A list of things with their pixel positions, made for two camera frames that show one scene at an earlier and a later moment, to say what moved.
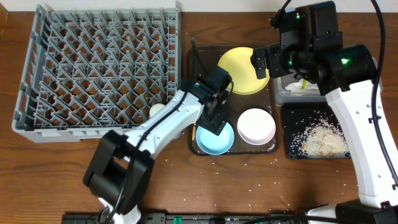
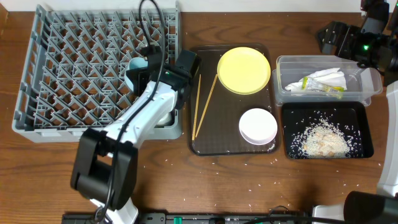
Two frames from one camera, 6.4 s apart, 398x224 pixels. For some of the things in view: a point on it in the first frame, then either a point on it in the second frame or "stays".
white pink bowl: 256,126 stays
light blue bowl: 212,144 → 135,63
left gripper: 212,123 → 137,81
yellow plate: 237,61 stays
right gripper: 274,53 → 351,33
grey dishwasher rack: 89,73 stays
